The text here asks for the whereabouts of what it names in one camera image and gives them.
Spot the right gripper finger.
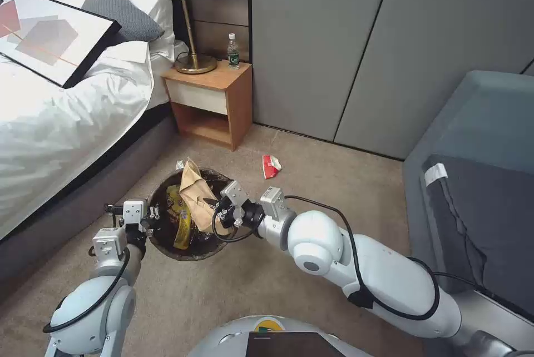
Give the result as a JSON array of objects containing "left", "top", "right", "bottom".
[
  {"left": 203, "top": 195, "right": 234, "bottom": 218},
  {"left": 219, "top": 209, "right": 245, "bottom": 229}
]

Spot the brown paper bag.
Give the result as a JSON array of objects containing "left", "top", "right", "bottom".
[{"left": 179, "top": 157, "right": 234, "bottom": 235}]

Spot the round dark trash bin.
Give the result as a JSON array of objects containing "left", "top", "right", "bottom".
[{"left": 147, "top": 168, "right": 236, "bottom": 262}]

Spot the yellow snack wrapper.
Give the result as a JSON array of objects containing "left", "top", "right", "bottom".
[{"left": 166, "top": 185, "right": 194, "bottom": 249}]

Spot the crumpled red white carton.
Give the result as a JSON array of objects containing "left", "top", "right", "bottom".
[{"left": 261, "top": 154, "right": 285, "bottom": 181}]

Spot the wooden nightstand with white drawer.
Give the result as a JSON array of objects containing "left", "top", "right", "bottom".
[{"left": 161, "top": 61, "right": 253, "bottom": 152}]

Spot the white duvet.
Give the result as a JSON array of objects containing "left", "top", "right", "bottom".
[{"left": 0, "top": 39, "right": 159, "bottom": 241}]

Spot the clear plastic water bottle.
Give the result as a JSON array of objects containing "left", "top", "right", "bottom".
[{"left": 227, "top": 33, "right": 241, "bottom": 70}]

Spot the white fabric tag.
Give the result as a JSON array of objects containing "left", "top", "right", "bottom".
[{"left": 424, "top": 163, "right": 448, "bottom": 186}]

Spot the grey wardrobe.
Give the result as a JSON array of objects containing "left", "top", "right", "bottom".
[{"left": 249, "top": 0, "right": 534, "bottom": 162}]

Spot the grey knitted pillow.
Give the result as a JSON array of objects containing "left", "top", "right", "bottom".
[{"left": 81, "top": 0, "right": 166, "bottom": 41}]

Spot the black framed abstract picture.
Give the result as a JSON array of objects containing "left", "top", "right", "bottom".
[{"left": 0, "top": 0, "right": 122, "bottom": 90}]

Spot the grey blue sofa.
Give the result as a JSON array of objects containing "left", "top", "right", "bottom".
[{"left": 402, "top": 70, "right": 534, "bottom": 333}]

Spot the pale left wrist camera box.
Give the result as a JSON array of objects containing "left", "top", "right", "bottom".
[{"left": 122, "top": 199, "right": 150, "bottom": 225}]

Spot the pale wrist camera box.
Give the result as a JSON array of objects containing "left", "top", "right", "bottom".
[
  {"left": 122, "top": 199, "right": 150, "bottom": 225},
  {"left": 220, "top": 180, "right": 248, "bottom": 207}
]

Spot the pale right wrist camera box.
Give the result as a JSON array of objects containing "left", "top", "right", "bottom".
[{"left": 220, "top": 180, "right": 248, "bottom": 207}]

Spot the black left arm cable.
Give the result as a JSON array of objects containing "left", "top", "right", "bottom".
[{"left": 43, "top": 204, "right": 130, "bottom": 333}]

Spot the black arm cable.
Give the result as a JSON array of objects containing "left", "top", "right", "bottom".
[
  {"left": 43, "top": 204, "right": 130, "bottom": 333},
  {"left": 211, "top": 195, "right": 484, "bottom": 318}
]

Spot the dark grey bed frame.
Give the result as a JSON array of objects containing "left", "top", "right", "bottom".
[{"left": 0, "top": 0, "right": 184, "bottom": 291}]

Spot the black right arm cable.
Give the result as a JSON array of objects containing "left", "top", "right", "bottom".
[{"left": 211, "top": 195, "right": 484, "bottom": 318}]

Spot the thin black lamp cord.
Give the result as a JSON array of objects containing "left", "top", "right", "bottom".
[{"left": 174, "top": 51, "right": 222, "bottom": 67}]

